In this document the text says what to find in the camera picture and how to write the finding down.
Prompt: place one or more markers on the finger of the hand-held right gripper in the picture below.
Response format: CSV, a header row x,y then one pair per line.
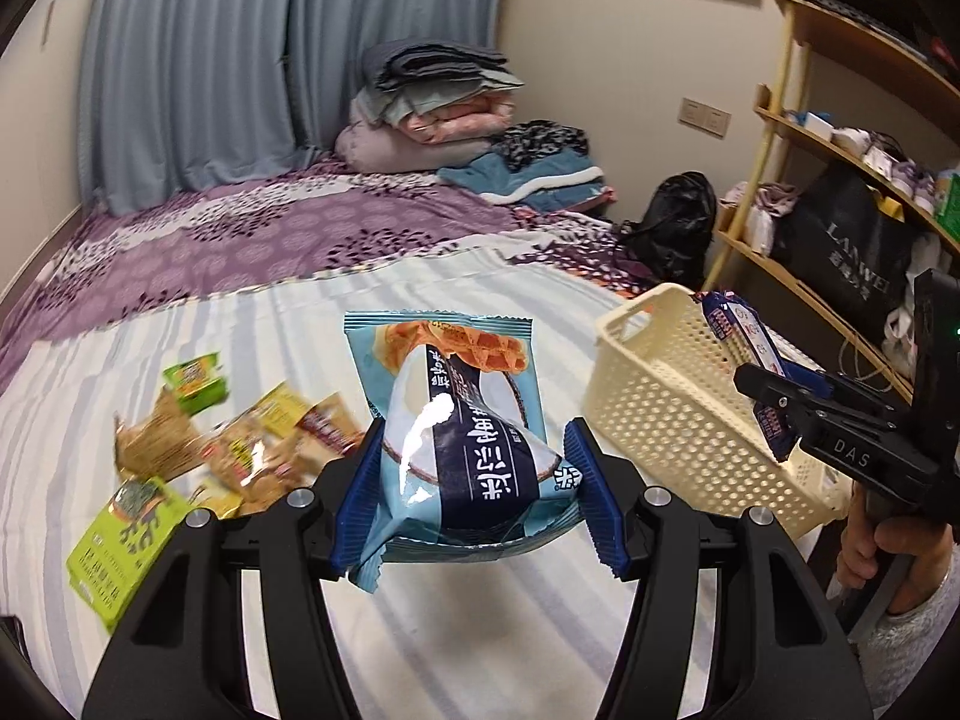
x,y
772,390
840,390

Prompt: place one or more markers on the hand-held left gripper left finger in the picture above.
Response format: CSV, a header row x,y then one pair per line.
x,y
358,495

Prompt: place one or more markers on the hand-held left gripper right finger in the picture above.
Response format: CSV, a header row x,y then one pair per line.
x,y
596,495

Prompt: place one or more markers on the blue and white snack packet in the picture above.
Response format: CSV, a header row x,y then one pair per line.
x,y
739,330

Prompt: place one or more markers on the cream perforated plastic basket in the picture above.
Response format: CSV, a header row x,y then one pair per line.
x,y
675,420

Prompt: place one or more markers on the blue pastry snack packet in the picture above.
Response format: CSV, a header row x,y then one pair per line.
x,y
465,465

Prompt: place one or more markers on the tan pastry snack packet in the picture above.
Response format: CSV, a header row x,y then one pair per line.
x,y
161,442

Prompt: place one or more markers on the person's right forearm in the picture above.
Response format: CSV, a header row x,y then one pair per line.
x,y
915,652

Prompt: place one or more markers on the person's right hand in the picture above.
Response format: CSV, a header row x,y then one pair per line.
x,y
900,544

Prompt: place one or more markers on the red-brown snack packet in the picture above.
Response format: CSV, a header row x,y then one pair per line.
x,y
330,427

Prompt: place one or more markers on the white plastic bag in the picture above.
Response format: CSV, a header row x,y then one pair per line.
x,y
898,337

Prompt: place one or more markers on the orange clear snack packet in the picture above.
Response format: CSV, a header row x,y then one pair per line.
x,y
251,465

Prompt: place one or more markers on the black shopping bag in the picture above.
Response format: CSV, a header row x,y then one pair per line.
x,y
847,240

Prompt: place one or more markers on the pink cloth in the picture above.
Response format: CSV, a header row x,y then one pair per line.
x,y
757,210

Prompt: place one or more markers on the black backpack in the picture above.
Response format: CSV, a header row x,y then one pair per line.
x,y
675,225

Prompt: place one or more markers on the striped blanket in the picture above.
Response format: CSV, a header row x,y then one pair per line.
x,y
480,652

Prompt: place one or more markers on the green biscuit packet orange label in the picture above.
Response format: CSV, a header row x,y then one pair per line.
x,y
196,382

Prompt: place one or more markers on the green box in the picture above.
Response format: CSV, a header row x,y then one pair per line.
x,y
951,202

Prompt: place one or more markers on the large green snack packet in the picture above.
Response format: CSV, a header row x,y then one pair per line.
x,y
120,547

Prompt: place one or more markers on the purple floral bedsheet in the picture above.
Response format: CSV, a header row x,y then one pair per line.
x,y
262,232

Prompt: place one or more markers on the blue fleece garment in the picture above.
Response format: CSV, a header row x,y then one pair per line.
x,y
517,184

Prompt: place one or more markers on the leopard print garment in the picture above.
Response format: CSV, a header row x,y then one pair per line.
x,y
540,142

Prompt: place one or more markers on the wooden shelf rack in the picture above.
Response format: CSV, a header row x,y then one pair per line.
x,y
847,37

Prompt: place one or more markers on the dark folded item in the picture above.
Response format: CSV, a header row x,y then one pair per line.
x,y
862,11

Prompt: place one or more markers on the pink folded quilt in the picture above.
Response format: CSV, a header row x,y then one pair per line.
x,y
457,124

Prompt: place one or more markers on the light grey folded blanket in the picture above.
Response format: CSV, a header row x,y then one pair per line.
x,y
405,101

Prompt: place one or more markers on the dark grey folded blanket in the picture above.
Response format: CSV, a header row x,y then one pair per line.
x,y
435,64

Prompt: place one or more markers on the blue-grey curtain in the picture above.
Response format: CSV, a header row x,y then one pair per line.
x,y
225,52

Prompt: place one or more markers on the wall socket plate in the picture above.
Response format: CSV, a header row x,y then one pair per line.
x,y
705,117

